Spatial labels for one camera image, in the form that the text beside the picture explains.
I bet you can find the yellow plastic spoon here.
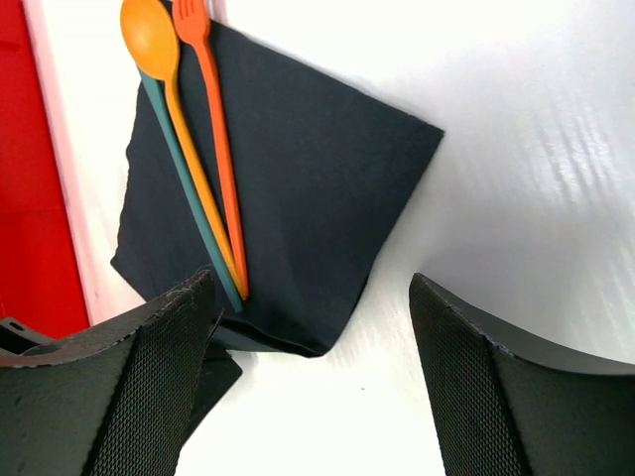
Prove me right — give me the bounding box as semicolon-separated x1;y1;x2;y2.
120;1;238;290

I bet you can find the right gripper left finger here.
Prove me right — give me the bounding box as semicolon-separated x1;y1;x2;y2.
1;271;215;475

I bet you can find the orange plastic fork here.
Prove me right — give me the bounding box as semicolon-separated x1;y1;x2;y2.
172;1;249;298

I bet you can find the red plastic tray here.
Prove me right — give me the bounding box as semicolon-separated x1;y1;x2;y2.
1;1;89;339

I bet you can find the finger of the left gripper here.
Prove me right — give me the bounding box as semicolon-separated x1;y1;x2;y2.
184;342;242;436

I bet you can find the black paper napkin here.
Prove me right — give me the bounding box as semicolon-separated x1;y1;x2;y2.
111;23;444;357

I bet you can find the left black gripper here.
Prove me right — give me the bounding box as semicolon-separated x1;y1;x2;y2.
1;317;55;355

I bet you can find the teal plastic knife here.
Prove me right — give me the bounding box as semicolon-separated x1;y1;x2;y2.
137;67;243;311

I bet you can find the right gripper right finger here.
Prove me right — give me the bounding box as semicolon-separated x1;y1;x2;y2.
409;274;634;475

